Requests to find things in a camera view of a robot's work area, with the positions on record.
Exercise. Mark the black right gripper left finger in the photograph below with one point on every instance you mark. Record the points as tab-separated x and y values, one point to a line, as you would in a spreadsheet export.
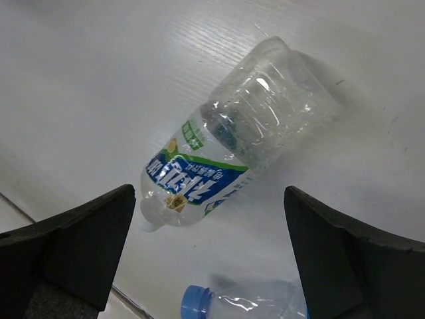
78	250

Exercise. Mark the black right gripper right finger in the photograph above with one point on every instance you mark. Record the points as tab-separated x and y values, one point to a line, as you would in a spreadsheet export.
350	269

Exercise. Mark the crushed bottle blue label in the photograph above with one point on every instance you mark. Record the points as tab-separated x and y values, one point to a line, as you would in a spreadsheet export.
255	299

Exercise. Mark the clear bottle green blue label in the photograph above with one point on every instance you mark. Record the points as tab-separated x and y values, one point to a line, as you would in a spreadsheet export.
267	100

